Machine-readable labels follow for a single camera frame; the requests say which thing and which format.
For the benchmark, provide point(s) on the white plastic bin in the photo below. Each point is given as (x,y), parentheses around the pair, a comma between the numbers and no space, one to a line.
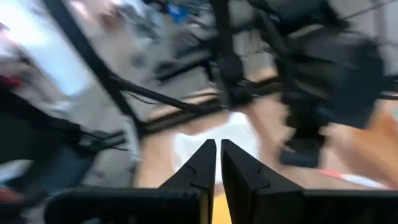
(239,133)

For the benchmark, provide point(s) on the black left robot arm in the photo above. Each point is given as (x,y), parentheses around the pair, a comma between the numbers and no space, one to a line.
(231,71)

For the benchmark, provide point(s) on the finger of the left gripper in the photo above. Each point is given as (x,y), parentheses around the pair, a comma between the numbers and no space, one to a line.
(303,152)

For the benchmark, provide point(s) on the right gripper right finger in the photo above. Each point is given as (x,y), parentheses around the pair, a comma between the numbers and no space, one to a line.
(248,193)

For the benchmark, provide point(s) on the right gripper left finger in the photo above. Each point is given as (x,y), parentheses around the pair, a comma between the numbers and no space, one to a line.
(199,174)

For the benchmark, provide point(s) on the black aluminium table frame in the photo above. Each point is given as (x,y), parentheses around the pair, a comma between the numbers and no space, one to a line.
(88,57)

